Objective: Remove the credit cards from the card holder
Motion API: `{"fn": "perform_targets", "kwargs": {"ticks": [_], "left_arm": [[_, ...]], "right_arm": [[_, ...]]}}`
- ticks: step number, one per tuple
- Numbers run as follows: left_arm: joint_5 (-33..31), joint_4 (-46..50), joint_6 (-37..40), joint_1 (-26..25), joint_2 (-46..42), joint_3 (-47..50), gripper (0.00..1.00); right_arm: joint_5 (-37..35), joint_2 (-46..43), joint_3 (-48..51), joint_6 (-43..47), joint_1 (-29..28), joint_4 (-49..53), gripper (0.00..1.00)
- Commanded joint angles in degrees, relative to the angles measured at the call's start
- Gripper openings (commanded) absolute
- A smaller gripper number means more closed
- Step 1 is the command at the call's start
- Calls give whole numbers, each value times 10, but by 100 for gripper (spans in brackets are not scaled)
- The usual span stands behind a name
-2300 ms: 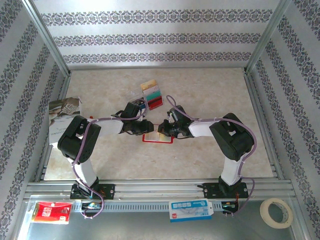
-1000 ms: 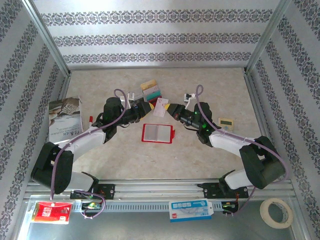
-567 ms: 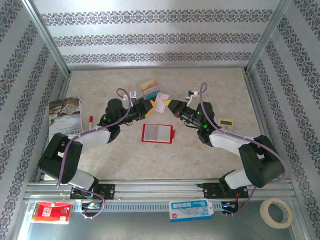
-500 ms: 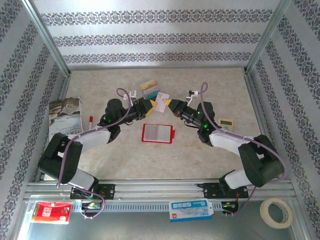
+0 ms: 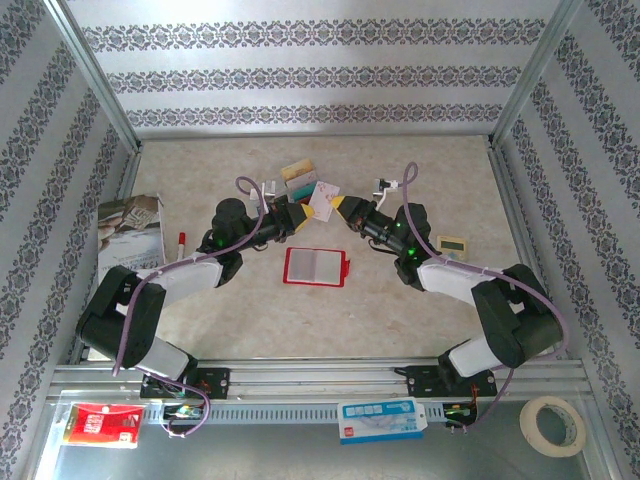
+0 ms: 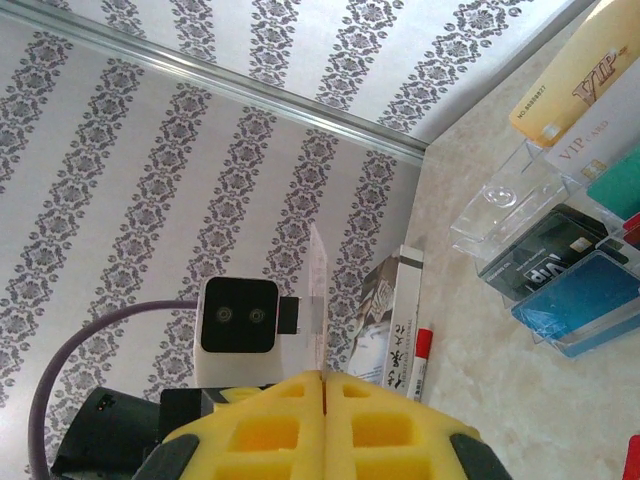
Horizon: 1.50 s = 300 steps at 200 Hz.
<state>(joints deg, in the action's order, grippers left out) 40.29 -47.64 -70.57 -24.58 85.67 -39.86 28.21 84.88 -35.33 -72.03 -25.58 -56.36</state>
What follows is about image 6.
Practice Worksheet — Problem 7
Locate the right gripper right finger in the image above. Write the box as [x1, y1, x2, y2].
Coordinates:
[323, 372, 514, 480]

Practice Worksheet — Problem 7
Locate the clear acrylic card stand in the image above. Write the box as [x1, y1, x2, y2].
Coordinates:
[449, 134, 640, 359]

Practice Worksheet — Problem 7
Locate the red card holder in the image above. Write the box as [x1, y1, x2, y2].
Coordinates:
[624, 434, 640, 480]

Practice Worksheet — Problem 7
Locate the black VIP card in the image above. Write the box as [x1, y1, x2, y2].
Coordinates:
[482, 204, 631, 301]

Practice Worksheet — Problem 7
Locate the green card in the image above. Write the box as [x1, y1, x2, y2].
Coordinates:
[587, 149, 640, 221]

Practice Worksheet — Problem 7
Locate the aluminium frame post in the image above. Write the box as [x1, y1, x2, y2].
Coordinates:
[0, 7, 431, 166]

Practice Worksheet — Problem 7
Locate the white translucent card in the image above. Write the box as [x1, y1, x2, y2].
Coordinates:
[307, 224, 330, 375]

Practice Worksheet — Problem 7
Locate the paperback book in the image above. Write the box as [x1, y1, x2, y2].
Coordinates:
[349, 244, 425, 396]

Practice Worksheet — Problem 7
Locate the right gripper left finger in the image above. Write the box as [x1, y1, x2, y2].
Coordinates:
[134, 369, 326, 480]

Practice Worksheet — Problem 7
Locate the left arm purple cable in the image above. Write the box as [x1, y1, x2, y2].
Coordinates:
[27, 298, 201, 476]

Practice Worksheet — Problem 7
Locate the gold VIP card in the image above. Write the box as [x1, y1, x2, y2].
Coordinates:
[508, 0, 640, 149]

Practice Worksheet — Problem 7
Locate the white VIP card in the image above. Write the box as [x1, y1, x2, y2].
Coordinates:
[544, 97, 640, 201]

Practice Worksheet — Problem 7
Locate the red cap marker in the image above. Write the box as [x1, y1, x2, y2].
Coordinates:
[405, 327, 435, 401]

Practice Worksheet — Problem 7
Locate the blue card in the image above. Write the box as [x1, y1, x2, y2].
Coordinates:
[512, 249, 640, 346]

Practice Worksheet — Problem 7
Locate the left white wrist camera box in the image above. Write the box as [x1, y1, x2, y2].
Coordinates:
[193, 277, 281, 389]

